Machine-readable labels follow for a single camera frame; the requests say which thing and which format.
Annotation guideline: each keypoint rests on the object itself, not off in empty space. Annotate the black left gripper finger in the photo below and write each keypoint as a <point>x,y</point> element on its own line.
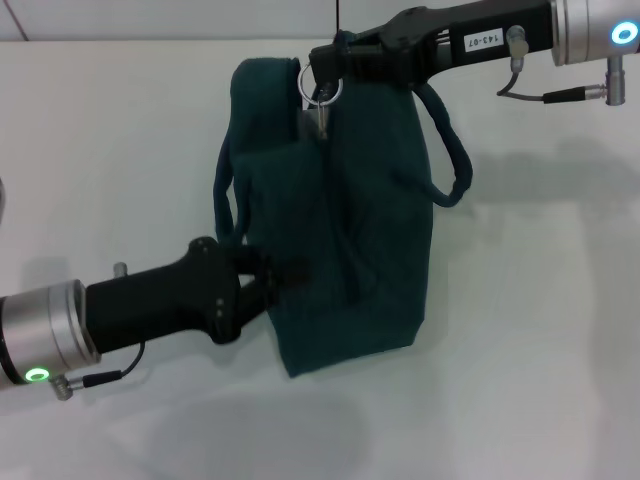
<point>262,300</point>
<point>275,270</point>

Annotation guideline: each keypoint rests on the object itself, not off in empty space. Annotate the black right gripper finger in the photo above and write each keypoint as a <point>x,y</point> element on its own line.
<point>345,62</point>

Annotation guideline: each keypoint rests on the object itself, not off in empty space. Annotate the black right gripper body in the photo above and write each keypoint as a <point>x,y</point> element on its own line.
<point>465,35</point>

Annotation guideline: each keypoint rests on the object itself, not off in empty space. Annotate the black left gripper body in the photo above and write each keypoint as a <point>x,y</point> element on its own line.
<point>165,300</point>

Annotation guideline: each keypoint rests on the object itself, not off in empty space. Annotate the dark teal lunch bag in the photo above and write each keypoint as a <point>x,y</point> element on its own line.
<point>350,250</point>

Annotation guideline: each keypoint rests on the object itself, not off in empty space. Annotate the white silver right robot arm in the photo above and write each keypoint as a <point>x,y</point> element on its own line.
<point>595,27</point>

